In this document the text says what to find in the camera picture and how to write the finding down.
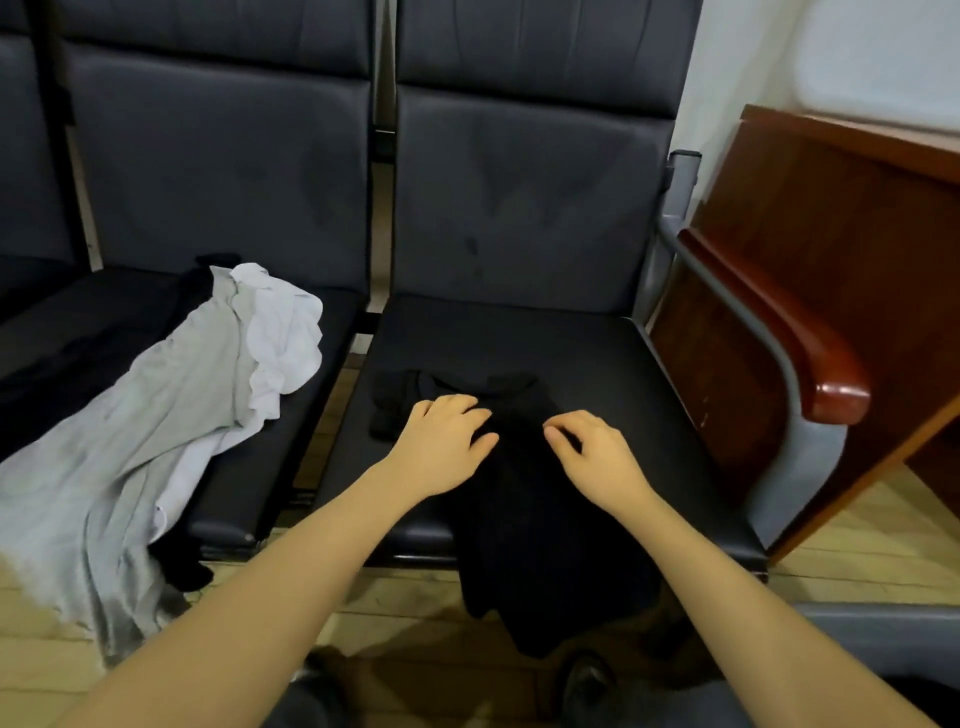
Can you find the person's right hand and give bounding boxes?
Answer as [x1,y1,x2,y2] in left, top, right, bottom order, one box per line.
[541,409,660,522]

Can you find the person's left hand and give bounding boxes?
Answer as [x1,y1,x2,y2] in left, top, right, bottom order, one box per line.
[373,393,503,506]

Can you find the black garment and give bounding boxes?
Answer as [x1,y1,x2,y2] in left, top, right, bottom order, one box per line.
[366,366,672,660]

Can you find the pile of clothes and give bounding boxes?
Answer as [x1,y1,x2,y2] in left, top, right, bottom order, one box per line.
[0,253,329,671]

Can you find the grey plastic storage bin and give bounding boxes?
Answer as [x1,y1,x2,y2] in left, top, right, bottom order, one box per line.
[762,601,960,728]

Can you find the person's right forearm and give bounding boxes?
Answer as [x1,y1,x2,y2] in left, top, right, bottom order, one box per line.
[618,498,939,728]

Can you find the person's left forearm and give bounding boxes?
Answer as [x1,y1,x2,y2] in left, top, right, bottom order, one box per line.
[60,480,414,728]

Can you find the person's black shoe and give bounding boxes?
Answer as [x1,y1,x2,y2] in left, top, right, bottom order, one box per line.
[556,646,621,725]

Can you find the person's blue jeans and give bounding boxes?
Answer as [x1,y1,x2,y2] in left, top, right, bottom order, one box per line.
[262,660,365,728]

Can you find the brown wooden bench armrest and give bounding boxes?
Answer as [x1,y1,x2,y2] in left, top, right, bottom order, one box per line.
[676,225,876,428]

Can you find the black leather bench seat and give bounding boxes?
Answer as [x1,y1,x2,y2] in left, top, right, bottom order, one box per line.
[313,0,773,575]
[0,0,86,326]
[57,0,378,561]

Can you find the brown wooden desk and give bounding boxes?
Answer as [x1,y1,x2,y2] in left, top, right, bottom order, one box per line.
[646,103,960,566]

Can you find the white plastic tray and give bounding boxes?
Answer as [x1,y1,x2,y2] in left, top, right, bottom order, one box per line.
[790,0,960,135]

